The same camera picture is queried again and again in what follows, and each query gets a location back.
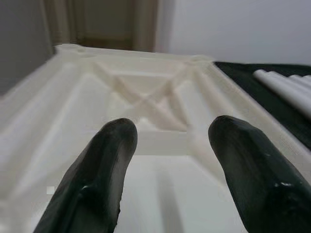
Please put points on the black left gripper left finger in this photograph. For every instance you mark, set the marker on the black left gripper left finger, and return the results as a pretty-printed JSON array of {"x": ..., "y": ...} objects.
[{"x": 92, "y": 182}]

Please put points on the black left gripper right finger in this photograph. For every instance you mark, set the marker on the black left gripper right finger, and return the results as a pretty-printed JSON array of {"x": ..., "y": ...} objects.
[{"x": 262, "y": 189}]

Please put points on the white plastic table top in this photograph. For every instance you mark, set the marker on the white plastic table top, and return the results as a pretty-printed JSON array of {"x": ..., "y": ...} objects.
[{"x": 73, "y": 121}]

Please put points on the white plastic table leg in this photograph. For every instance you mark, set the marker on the white plastic table leg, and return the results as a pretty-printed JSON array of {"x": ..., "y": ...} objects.
[
  {"x": 279, "y": 85},
  {"x": 303, "y": 78}
]

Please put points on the black table cloth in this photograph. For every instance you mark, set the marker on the black table cloth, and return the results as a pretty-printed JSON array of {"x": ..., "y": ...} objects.
[{"x": 267, "y": 102}]

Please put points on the beige door frame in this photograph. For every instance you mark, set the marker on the beige door frame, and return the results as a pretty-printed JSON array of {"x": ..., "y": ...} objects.
[{"x": 109, "y": 24}]

